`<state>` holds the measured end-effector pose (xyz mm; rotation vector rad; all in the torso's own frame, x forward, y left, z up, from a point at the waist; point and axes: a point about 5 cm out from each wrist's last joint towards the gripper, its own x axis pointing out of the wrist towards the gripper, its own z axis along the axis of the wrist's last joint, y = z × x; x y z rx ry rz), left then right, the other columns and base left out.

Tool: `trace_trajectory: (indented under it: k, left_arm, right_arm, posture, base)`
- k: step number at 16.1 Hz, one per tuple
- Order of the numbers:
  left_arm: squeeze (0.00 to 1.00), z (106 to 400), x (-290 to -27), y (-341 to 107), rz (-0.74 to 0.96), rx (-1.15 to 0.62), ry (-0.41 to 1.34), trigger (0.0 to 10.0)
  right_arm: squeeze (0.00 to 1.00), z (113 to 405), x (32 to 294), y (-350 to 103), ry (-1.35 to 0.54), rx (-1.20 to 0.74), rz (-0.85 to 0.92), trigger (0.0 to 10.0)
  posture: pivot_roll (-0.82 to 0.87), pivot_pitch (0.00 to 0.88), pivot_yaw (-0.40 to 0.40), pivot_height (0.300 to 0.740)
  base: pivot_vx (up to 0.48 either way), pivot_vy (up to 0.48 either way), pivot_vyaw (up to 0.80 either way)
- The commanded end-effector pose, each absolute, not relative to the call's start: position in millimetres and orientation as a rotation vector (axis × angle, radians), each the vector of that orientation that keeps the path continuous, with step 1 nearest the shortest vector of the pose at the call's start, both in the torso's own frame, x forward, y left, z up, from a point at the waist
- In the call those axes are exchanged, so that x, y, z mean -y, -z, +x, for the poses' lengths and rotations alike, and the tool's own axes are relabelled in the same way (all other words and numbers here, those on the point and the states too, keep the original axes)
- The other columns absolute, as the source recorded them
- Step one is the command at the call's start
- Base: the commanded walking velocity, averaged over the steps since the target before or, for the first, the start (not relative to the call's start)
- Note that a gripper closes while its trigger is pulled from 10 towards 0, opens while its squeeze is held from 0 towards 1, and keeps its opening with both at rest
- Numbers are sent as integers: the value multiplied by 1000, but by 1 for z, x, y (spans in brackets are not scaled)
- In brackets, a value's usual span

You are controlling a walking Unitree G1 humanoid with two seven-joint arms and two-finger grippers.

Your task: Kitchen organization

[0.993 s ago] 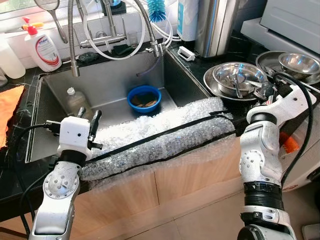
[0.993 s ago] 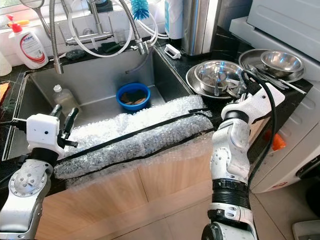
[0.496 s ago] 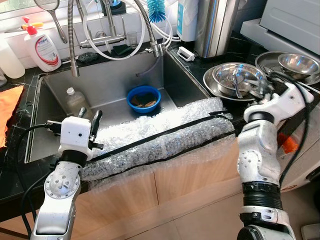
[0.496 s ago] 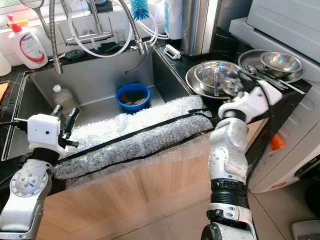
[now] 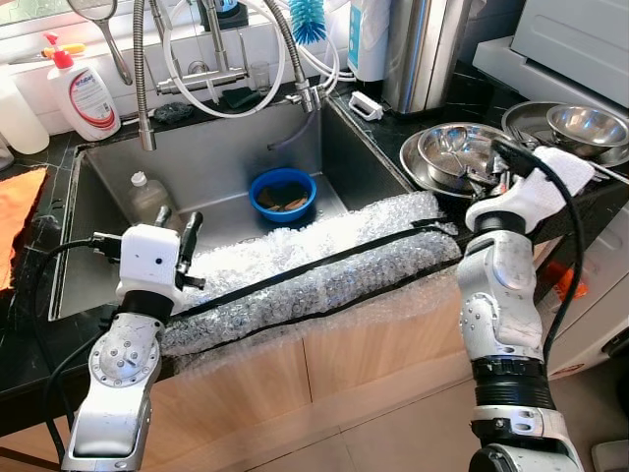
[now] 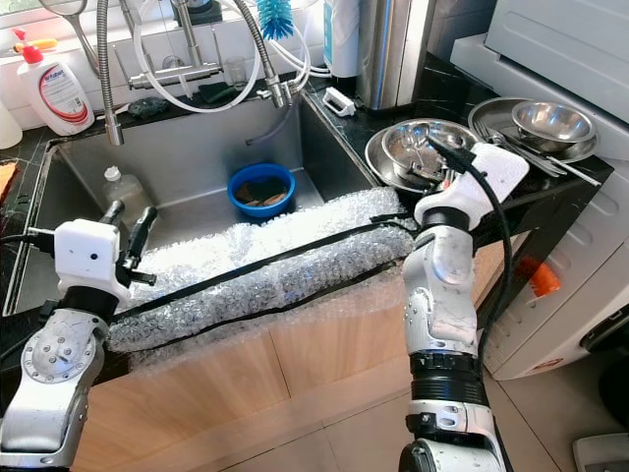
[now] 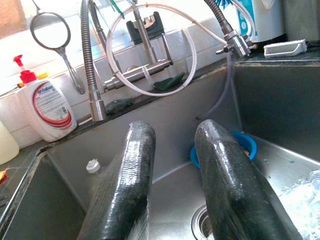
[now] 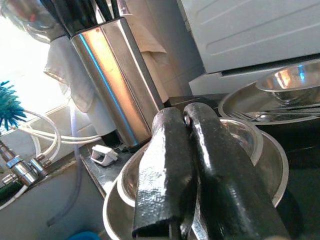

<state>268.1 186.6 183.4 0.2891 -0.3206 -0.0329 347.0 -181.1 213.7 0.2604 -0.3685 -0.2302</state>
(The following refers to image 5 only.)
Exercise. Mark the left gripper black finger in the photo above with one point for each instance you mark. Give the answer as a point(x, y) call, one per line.
point(162, 216)
point(191, 238)

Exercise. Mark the large steel bowl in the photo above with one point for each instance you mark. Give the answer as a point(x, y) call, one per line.
point(447, 147)

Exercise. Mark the round steel plate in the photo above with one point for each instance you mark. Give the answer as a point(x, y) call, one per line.
point(413, 167)
point(521, 118)

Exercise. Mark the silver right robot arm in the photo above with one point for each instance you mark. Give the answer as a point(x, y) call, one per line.
point(501, 295)

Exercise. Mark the clear plastic bottle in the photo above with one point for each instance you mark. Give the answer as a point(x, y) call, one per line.
point(152, 202)

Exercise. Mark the stainless steel sink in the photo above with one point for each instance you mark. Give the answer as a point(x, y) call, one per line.
point(216, 167)

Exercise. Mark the blue plastic bowl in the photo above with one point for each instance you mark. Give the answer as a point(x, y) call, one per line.
point(257, 192)

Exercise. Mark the dark scouring pad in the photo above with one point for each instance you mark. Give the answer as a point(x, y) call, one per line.
point(174, 113)

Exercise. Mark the clear bubble wrap strip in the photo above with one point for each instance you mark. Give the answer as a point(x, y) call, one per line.
point(295, 251)

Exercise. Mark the small steel bowl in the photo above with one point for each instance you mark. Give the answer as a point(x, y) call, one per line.
point(585, 126)

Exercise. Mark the wooden sink cabinet door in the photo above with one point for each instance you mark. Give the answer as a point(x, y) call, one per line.
point(383, 344)
point(236, 393)

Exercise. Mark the small orange plastic object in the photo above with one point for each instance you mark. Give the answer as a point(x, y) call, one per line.
point(577, 285)

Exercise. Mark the white red-pump soap bottle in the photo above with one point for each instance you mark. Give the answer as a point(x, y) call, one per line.
point(86, 98)

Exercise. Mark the steel mixer tap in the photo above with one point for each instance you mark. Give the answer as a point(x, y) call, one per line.
point(201, 81)

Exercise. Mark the dark green sponge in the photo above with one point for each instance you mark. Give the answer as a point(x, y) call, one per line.
point(241, 98)

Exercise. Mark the orange cloth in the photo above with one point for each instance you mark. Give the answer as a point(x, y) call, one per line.
point(20, 216)

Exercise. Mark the tall steel canister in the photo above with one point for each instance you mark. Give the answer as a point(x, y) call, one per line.
point(423, 54)

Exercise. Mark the white front-load washing machine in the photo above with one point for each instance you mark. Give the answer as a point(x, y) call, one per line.
point(609, 295)

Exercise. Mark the small white clip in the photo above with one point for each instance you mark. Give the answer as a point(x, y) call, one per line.
point(366, 106)

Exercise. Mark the white tumble dryer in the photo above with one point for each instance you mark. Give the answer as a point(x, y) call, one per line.
point(580, 44)

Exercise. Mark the small drinking glass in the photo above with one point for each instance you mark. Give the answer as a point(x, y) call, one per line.
point(260, 79)

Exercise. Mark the plain white plastic bottle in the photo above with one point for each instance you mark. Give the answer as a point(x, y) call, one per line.
point(22, 118)

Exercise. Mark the white blue-label water filter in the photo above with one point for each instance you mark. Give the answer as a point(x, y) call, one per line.
point(369, 39)

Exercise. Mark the steel flexible faucet spout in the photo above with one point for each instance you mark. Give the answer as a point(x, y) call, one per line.
point(295, 59)

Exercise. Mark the steel mesh strainer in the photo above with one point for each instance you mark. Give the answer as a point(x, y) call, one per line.
point(90, 8)

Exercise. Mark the blue bottle brush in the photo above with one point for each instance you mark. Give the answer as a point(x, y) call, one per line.
point(308, 18)

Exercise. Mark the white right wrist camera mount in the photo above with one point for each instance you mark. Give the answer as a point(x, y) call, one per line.
point(536, 192)

